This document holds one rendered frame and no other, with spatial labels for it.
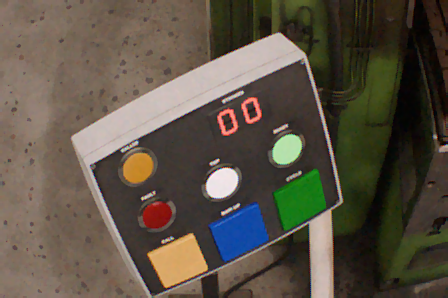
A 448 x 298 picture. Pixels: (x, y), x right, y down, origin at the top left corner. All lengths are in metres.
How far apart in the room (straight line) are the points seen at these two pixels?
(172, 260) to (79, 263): 1.12
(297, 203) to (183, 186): 0.18
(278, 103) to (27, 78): 1.51
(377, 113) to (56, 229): 1.00
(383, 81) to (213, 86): 0.55
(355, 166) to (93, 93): 0.86
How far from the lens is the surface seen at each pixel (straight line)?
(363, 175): 2.35
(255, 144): 1.55
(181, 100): 1.50
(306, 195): 1.63
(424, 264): 2.54
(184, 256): 1.60
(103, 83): 2.89
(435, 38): 1.85
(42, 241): 2.73
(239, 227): 1.61
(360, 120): 2.11
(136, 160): 1.48
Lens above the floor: 2.52
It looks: 65 degrees down
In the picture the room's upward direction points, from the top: 2 degrees counter-clockwise
